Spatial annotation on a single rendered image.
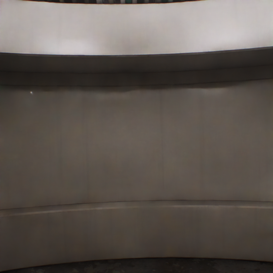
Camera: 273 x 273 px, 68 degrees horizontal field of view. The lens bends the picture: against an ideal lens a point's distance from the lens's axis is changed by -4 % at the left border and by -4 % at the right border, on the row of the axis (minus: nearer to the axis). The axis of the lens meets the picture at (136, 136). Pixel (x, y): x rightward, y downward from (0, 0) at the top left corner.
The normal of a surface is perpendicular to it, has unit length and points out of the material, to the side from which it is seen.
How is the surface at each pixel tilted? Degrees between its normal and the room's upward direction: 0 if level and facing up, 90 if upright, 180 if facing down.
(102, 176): 90
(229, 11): 90
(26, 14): 90
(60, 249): 90
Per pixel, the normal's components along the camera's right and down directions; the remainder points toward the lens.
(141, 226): 0.00, 0.00
